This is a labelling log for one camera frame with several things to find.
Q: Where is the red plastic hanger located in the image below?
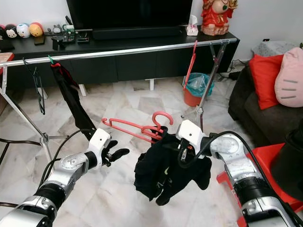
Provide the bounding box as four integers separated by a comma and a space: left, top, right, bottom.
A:
183, 40, 198, 90
102, 110, 174, 142

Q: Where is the black plastic hanger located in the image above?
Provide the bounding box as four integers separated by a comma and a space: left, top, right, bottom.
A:
28, 57, 47, 115

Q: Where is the orange bin with teal bag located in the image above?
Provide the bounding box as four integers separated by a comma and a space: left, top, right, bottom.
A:
183, 72, 215, 107

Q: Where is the black t-shirt with white print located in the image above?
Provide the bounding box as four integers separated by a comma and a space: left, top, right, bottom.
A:
50, 62, 98, 141

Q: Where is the black tv cabinet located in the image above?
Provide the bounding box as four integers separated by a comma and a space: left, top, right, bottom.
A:
0, 31, 239, 90

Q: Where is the red plastic stool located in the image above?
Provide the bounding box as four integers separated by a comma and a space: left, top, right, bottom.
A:
215, 142, 303, 227

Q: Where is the dark fabric sofa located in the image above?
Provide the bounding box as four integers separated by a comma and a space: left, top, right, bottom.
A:
228, 66, 303, 142

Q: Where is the silver metal clothes rack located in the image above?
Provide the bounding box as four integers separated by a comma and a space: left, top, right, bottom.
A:
0, 38, 240, 164

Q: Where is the black round mesh basket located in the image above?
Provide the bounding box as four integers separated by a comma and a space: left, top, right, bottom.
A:
270, 125, 303, 190

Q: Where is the red pillow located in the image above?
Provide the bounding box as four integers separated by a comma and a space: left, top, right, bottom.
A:
249, 53, 285, 111

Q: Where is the black soundbar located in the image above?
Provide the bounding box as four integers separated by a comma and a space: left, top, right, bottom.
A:
91, 26, 183, 41

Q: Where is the white tissue box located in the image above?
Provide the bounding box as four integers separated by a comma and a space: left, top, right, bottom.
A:
186, 14, 199, 36

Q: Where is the pink cat face pillow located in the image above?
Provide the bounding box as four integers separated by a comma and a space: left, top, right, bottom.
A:
274, 46, 303, 108

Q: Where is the red gold figurine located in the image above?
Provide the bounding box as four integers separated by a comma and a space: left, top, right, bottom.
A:
200, 0, 239, 36

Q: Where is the grey speckled cushion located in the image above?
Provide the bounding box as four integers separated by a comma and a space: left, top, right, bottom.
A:
251, 40, 301, 58

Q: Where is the black television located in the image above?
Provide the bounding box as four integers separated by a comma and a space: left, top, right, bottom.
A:
66, 0, 193, 29

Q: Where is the white egg toy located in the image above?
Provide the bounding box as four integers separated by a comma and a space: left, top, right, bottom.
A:
17, 23, 30, 38

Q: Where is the black egg toy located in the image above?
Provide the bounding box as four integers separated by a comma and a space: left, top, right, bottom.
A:
5, 25, 18, 39

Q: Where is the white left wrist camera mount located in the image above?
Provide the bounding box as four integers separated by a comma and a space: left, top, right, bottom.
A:
88, 128, 113, 169

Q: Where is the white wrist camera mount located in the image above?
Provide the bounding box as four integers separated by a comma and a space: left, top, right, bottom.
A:
88, 128, 113, 169
176, 120, 203, 159

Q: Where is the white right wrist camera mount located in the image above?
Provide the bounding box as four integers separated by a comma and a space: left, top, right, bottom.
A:
176, 120, 203, 159

